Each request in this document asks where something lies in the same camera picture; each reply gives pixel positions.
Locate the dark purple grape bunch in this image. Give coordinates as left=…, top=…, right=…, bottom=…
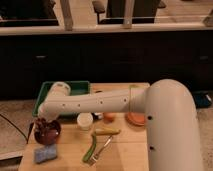
left=35, top=118, right=53, bottom=134

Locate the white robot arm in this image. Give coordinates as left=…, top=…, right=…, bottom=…
left=38, top=79, right=204, bottom=171

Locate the blue sponge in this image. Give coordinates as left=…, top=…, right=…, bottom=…
left=34, top=144, right=57, bottom=164

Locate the white cup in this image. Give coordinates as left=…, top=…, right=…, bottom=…
left=77, top=113, right=93, bottom=130

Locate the green plastic tray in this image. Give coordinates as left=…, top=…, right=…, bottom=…
left=32, top=81, right=90, bottom=117

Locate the wooden board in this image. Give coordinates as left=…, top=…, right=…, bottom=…
left=18, top=82, right=151, bottom=171

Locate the green pea pod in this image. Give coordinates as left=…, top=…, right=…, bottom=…
left=82, top=134, right=97, bottom=163

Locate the orange fruit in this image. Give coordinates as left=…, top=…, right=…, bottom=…
left=103, top=113, right=115, bottom=122

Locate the office chair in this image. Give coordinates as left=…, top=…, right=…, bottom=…
left=92, top=0, right=166, bottom=25

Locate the blue object on floor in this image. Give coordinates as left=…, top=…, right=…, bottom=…
left=194, top=93, right=212, bottom=108

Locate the black cable left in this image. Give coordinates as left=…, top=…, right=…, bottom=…
left=0, top=113, right=29, bottom=142

